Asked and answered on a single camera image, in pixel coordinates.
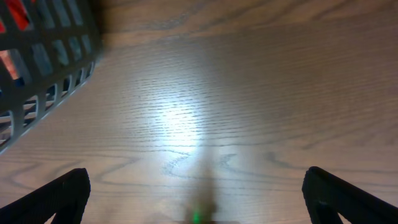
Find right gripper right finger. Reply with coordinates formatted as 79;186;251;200
302;166;397;224

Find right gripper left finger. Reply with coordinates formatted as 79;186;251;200
1;168;91;224

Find orange spaghetti package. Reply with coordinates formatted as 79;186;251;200
1;0;31;81

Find grey plastic basket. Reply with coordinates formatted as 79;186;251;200
1;1;103;152

